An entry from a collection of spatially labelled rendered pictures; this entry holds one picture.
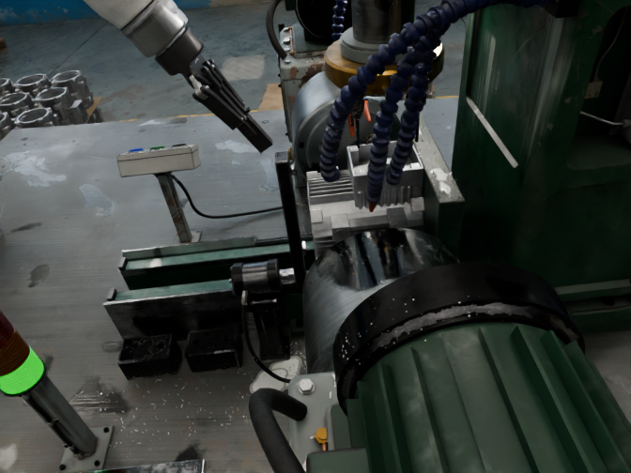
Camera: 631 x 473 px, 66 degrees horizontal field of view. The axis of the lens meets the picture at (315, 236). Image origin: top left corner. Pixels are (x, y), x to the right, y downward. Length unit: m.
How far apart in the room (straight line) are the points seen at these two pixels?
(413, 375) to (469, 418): 0.04
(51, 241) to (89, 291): 0.27
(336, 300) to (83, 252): 0.92
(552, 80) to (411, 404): 0.49
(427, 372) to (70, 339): 0.98
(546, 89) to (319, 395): 0.47
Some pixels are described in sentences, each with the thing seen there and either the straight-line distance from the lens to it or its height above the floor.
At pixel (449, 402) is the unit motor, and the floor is 1.35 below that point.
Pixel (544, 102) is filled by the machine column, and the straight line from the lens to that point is 0.71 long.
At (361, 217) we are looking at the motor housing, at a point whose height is 1.06.
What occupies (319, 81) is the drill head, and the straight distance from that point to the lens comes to 1.15.
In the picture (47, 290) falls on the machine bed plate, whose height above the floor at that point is 0.80.
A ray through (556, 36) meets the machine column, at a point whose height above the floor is 1.38.
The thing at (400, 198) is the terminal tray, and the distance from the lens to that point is 0.86.
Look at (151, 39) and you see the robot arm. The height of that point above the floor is 1.38.
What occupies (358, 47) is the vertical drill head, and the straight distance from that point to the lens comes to 0.73.
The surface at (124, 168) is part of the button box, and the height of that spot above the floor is 1.05.
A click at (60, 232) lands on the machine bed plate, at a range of 1.53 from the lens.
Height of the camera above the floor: 1.60
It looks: 41 degrees down
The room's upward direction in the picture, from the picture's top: 7 degrees counter-clockwise
